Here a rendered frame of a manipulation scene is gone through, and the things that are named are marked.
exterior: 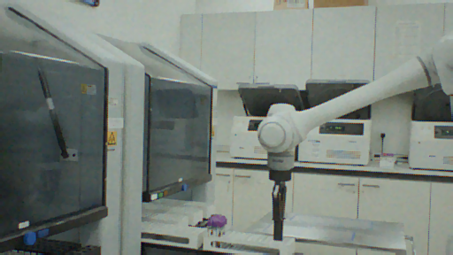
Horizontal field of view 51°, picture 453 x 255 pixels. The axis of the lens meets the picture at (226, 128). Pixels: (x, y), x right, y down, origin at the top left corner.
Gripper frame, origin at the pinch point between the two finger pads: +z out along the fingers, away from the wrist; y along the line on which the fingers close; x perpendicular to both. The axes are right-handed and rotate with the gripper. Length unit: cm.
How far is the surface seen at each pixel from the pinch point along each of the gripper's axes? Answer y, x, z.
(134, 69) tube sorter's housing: 16, -46, -51
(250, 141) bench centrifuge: -230, -77, -15
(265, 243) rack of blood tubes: 4.8, -2.9, 3.5
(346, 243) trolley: -24.6, 20.0, 8.4
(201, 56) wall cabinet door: -259, -136, -90
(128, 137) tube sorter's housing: 18, -46, -29
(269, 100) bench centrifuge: -260, -70, -51
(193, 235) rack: 5.0, -28.3, 3.7
